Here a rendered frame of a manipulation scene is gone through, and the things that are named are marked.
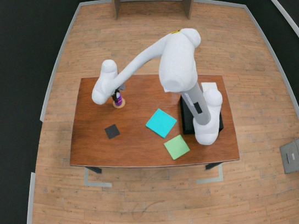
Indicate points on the light green flat square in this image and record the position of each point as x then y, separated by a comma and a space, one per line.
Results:
176, 147

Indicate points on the cyan flat rectangular slab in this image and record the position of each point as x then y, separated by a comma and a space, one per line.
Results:
161, 123

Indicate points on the dark grey square coaster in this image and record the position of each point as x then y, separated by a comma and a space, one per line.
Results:
112, 131

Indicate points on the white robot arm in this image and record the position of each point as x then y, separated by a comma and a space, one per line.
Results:
177, 73

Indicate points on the purple drink can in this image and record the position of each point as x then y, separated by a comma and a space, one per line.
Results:
119, 99

